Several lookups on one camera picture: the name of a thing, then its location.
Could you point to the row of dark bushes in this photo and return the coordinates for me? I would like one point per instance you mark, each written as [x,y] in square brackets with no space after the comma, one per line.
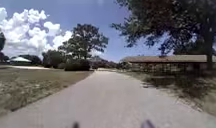
[76,64]

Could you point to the round-crowned tree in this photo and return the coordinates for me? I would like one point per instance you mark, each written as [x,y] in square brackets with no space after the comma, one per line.
[84,40]

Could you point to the grey paved path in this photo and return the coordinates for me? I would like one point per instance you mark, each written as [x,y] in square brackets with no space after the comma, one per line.
[106,100]

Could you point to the long low brown-roofed building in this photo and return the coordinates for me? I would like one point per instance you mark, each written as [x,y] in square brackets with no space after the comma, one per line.
[172,61]

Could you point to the robot's own part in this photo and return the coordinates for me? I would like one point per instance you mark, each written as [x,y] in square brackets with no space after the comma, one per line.
[147,124]
[75,125]

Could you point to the dry grass ground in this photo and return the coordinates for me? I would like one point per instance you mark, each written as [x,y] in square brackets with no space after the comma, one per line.
[32,83]

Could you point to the pale road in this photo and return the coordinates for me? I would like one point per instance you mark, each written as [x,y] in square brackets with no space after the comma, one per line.
[26,67]

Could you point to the dry grass verge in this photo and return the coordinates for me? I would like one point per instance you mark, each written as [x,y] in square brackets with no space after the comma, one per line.
[192,88]

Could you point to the white-roofed building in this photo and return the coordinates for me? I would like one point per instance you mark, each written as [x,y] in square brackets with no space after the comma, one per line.
[20,60]

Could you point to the large spreading tree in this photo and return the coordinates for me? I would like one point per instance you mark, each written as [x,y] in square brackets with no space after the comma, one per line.
[202,23]

